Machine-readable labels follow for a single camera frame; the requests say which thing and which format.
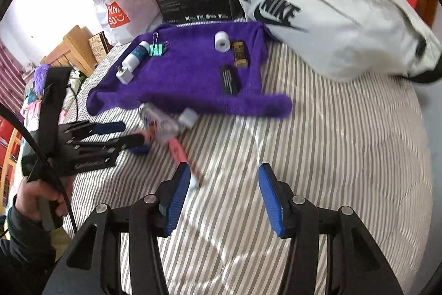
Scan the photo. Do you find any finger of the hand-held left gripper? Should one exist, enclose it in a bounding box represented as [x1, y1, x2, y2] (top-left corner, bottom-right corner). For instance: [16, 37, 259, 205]
[104, 133, 146, 153]
[88, 121, 126, 137]

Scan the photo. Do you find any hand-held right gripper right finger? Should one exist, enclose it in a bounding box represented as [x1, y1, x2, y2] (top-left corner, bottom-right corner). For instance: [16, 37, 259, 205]
[258, 163, 404, 295]

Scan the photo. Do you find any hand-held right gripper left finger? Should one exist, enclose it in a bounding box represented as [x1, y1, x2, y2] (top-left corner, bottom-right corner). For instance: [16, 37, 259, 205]
[41, 163, 191, 295]

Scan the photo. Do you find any clear plastic bottle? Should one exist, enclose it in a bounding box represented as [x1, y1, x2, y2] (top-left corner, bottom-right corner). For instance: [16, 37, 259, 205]
[140, 103, 198, 145]

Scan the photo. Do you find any pink highlighter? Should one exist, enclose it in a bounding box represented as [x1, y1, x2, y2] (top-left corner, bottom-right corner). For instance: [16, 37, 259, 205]
[167, 138, 201, 190]

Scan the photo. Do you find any white charger plug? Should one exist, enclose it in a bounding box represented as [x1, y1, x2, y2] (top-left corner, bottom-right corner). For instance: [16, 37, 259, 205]
[115, 65, 133, 85]

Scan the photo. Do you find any white bottle blue label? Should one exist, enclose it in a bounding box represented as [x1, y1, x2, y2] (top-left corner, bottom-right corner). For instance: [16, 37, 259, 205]
[122, 41, 150, 72]

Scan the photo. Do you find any green binder clip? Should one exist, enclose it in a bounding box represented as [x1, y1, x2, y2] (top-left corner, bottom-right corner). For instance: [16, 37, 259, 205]
[148, 33, 170, 58]

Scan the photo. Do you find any black slim case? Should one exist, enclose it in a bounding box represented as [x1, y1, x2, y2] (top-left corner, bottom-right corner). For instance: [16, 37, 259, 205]
[220, 65, 241, 96]

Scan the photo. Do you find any white tape roll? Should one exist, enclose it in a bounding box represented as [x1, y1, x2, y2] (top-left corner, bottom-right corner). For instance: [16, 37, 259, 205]
[214, 31, 230, 53]

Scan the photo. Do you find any black and gold box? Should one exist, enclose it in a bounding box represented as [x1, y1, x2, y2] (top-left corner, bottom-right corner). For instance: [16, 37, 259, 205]
[231, 41, 248, 68]

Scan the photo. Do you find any person's left forearm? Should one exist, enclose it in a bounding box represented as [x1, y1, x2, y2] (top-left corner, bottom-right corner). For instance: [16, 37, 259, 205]
[0, 196, 68, 295]

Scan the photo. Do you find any person's left hand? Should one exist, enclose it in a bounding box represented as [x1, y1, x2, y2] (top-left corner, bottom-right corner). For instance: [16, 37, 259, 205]
[15, 173, 74, 220]

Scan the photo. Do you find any white floral pillow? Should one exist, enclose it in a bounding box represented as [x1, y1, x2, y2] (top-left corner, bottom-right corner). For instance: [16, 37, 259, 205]
[68, 70, 85, 104]

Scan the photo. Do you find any striped quilt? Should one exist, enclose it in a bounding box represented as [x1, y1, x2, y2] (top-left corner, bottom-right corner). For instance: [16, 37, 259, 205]
[59, 19, 434, 295]

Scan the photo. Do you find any purple fluffy cloth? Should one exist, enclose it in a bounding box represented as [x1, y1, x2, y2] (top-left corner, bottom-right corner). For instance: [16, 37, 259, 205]
[34, 64, 52, 93]

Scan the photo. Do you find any patterned notebook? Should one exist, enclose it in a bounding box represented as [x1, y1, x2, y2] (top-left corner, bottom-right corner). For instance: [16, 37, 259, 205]
[88, 32, 109, 62]

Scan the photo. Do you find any wooden headboard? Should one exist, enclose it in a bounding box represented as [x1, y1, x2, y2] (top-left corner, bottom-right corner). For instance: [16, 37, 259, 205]
[41, 25, 99, 78]

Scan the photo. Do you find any purple towel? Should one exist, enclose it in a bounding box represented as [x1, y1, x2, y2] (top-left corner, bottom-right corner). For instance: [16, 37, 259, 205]
[86, 21, 293, 119]

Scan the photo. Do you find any grey waist bag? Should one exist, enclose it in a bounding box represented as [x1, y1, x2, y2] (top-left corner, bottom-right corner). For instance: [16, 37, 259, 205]
[228, 0, 442, 85]

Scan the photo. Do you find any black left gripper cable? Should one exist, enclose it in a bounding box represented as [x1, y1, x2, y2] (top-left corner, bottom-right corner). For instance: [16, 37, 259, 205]
[0, 105, 78, 237]

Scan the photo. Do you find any curved wooden bed frame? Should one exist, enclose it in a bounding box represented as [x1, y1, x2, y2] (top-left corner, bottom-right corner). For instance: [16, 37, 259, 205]
[418, 0, 441, 26]

